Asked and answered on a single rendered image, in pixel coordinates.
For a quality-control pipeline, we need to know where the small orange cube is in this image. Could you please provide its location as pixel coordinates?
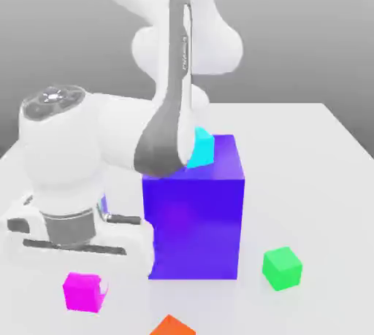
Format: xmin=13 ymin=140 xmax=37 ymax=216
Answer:
xmin=149 ymin=313 xmax=197 ymax=335

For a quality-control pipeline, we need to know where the small magenta cube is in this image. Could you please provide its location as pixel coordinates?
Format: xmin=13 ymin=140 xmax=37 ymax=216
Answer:
xmin=61 ymin=272 xmax=110 ymax=314

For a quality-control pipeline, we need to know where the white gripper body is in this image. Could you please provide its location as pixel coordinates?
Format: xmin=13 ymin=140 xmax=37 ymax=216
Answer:
xmin=6 ymin=220 xmax=156 ymax=280

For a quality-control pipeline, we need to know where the small cyan cube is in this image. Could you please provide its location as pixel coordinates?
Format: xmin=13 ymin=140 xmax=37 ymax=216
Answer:
xmin=186 ymin=126 xmax=216 ymax=170

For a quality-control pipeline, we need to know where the small green cube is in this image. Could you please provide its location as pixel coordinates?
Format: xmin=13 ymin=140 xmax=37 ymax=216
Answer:
xmin=262 ymin=246 xmax=304 ymax=293

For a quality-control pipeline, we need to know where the large purple box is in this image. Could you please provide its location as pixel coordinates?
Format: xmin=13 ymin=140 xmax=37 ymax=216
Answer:
xmin=142 ymin=134 xmax=245 ymax=281

